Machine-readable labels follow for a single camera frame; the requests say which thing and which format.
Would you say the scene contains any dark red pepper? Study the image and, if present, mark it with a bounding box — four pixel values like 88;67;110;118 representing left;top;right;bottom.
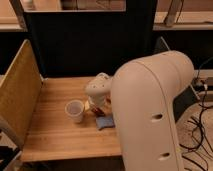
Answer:
92;108;105;117

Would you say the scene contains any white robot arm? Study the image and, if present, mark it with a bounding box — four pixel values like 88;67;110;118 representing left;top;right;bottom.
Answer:
85;51;194;171

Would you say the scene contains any translucent white cup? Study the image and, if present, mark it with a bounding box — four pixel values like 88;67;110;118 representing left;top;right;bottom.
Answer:
65;100;85;123

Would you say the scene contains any blue sponge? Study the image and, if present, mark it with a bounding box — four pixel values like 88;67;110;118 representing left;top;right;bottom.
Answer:
96;116;115;130

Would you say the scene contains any black back panel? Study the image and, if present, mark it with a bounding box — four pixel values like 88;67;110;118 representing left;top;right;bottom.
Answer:
24;0;157;77

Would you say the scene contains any left wooden side panel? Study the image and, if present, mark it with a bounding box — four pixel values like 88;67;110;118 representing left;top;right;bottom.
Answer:
0;40;42;149

